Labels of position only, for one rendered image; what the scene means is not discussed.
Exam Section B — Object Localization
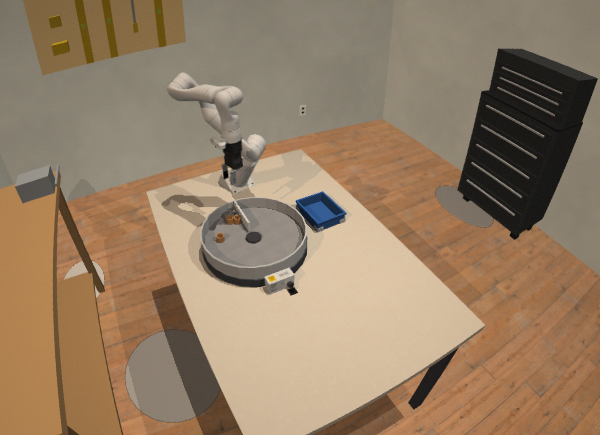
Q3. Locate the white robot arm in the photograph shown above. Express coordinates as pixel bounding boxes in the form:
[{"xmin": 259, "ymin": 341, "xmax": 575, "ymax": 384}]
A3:
[{"xmin": 167, "ymin": 72, "xmax": 266, "ymax": 187}]

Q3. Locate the blue crate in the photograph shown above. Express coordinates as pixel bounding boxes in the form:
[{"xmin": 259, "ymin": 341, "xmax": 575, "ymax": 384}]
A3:
[{"xmin": 296, "ymin": 191, "xmax": 347, "ymax": 233}]

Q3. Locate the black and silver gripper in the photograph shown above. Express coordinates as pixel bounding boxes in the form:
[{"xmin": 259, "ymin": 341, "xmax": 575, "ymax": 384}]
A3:
[{"xmin": 210, "ymin": 128, "xmax": 243, "ymax": 185}]

